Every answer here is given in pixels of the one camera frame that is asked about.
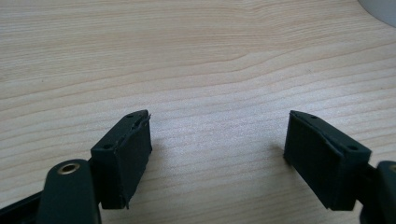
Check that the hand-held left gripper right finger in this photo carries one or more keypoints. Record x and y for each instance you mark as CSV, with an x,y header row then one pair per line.
x,y
323,168

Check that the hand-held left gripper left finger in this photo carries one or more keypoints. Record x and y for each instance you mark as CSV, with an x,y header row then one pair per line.
x,y
124,165

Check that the white round object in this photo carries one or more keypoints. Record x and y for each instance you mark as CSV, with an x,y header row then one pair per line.
x,y
381,8

